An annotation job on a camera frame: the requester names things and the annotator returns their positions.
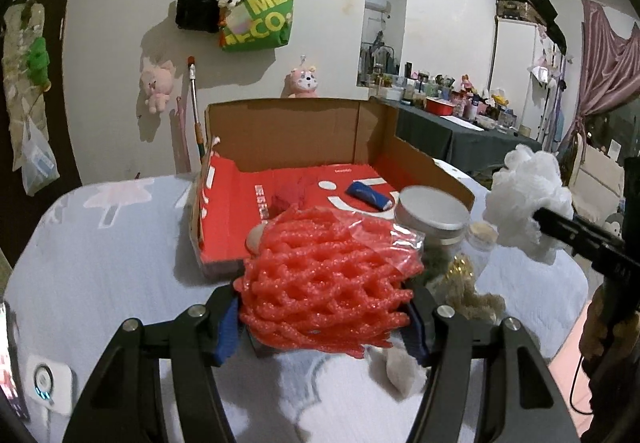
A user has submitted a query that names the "table with dark green cloth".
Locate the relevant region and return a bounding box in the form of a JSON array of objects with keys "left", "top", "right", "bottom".
[{"left": 382, "top": 96, "right": 543, "bottom": 179}]

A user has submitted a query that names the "green tote bag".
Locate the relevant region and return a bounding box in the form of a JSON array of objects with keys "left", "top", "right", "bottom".
[{"left": 218, "top": 0, "right": 296, "bottom": 53}]

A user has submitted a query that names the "blue pack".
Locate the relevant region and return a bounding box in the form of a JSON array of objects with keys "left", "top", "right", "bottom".
[{"left": 346, "top": 182, "right": 393, "bottom": 210}]

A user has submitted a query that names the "light blue blanket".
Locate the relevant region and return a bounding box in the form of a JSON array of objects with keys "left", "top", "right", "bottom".
[{"left": 0, "top": 173, "right": 591, "bottom": 443}]

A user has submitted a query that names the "white mesh bath loofah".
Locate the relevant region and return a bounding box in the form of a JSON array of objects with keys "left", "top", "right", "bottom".
[{"left": 482, "top": 143, "right": 576, "bottom": 266}]

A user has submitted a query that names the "pink plush pig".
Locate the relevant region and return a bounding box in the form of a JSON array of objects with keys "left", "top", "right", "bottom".
[{"left": 139, "top": 58, "right": 177, "bottom": 115}]

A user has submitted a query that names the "white hanging pouch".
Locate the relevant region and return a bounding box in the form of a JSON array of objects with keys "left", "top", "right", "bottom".
[{"left": 527, "top": 63, "right": 561, "bottom": 89}]

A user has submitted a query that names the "white wardrobe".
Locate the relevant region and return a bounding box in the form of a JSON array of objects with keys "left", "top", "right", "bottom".
[{"left": 487, "top": 18, "right": 568, "bottom": 159}]

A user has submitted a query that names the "clear plastic jar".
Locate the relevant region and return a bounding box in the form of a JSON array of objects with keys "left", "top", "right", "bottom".
[{"left": 440, "top": 220, "right": 500, "bottom": 294}]

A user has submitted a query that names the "cardboard box red inside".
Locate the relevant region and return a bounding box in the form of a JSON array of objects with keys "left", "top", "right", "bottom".
[{"left": 189, "top": 98, "right": 476, "bottom": 281}]

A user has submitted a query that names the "suitcase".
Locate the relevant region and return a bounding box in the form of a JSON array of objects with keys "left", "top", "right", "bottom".
[{"left": 496, "top": 0, "right": 543, "bottom": 21}]

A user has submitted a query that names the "clear plastic bag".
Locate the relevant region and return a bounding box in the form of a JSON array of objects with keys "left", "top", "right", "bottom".
[{"left": 20, "top": 116, "right": 60, "bottom": 196}]

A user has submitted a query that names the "green plush frog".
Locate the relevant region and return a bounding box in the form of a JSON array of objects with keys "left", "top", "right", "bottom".
[{"left": 25, "top": 37, "right": 51, "bottom": 86}]

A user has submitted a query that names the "row of cosmetics bottles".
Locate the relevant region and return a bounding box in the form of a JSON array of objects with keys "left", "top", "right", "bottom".
[{"left": 367, "top": 63, "right": 531, "bottom": 134}]

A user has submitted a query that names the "black cable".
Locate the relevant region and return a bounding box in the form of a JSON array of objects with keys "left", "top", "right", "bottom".
[{"left": 570, "top": 353, "right": 596, "bottom": 416}]

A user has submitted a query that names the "long-handled brush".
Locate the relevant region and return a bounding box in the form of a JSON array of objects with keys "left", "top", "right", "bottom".
[{"left": 186, "top": 56, "right": 208, "bottom": 164}]

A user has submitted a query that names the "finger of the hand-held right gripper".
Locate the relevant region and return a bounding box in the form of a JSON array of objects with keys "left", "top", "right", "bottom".
[{"left": 532, "top": 207, "right": 626, "bottom": 264}]

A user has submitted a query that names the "pink plush toy white face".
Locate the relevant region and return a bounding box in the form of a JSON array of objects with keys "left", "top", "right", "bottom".
[{"left": 285, "top": 64, "right": 321, "bottom": 99}]

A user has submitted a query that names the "glass jar metal lid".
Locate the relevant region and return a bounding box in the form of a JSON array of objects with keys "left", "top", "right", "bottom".
[{"left": 392, "top": 186, "right": 471, "bottom": 294}]

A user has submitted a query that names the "black clothing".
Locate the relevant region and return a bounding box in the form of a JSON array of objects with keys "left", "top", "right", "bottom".
[{"left": 519, "top": 0, "right": 568, "bottom": 56}]

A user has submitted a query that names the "white charger with light ring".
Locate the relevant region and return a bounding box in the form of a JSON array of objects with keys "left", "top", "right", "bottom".
[{"left": 25, "top": 355, "right": 76, "bottom": 416}]

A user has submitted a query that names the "red bowl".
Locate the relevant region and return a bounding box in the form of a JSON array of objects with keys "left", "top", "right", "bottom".
[{"left": 425, "top": 96, "right": 455, "bottom": 116}]

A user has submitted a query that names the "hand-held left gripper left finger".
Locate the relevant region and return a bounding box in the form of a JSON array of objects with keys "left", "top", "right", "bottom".
[{"left": 62, "top": 283, "right": 241, "bottom": 443}]

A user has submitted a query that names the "red foam net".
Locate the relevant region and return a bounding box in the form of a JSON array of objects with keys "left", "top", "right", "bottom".
[{"left": 237, "top": 206, "right": 426, "bottom": 359}]

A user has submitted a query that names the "dark phone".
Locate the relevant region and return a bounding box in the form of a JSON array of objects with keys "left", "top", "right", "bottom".
[{"left": 0, "top": 300, "right": 31, "bottom": 424}]

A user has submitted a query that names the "white cotton piece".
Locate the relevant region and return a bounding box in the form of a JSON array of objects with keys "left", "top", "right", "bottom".
[{"left": 365, "top": 345, "right": 431, "bottom": 399}]

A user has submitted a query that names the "person's right hand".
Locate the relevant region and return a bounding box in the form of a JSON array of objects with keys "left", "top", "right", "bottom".
[{"left": 579, "top": 290, "right": 623, "bottom": 374}]

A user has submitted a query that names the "dark wooden door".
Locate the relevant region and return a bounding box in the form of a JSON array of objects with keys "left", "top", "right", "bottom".
[{"left": 0, "top": 0, "right": 93, "bottom": 244}]

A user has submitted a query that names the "pink curtain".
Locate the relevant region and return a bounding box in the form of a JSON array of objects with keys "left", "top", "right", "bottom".
[{"left": 557, "top": 0, "right": 640, "bottom": 159}]

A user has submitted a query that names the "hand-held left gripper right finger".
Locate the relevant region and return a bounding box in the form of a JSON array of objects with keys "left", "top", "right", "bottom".
[{"left": 402, "top": 285, "right": 581, "bottom": 443}]

